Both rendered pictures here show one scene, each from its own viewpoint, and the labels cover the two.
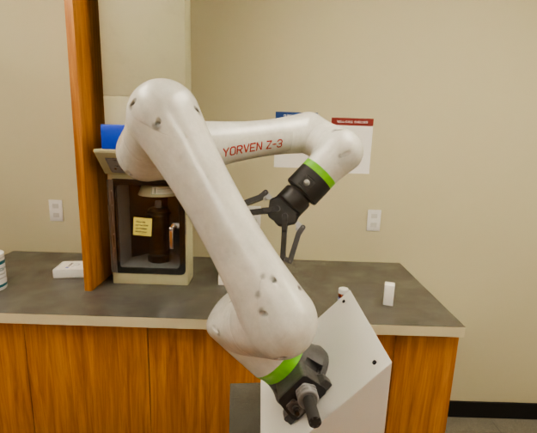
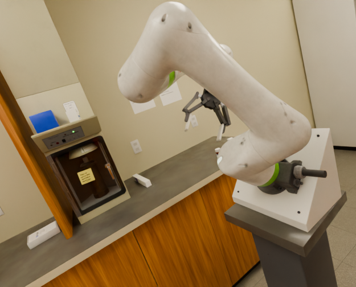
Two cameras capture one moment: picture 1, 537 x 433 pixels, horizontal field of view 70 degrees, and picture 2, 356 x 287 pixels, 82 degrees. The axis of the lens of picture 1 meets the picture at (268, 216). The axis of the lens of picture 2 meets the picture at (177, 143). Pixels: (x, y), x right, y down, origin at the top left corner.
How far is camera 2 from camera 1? 0.54 m
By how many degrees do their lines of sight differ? 24
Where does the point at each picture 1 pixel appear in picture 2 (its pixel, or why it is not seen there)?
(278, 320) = (301, 122)
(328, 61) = not seen: hidden behind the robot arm
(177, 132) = (202, 31)
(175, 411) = (169, 269)
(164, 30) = (45, 41)
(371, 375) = (323, 140)
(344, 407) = (322, 163)
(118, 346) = (118, 254)
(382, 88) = not seen: hidden behind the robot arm
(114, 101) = (27, 100)
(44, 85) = not seen: outside the picture
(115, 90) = (24, 92)
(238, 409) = (245, 217)
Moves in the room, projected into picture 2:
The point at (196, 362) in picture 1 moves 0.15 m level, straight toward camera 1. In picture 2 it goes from (168, 232) to (185, 241)
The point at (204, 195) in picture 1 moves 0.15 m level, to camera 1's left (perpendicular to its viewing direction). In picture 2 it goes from (232, 68) to (180, 85)
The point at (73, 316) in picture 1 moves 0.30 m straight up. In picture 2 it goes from (80, 254) to (49, 199)
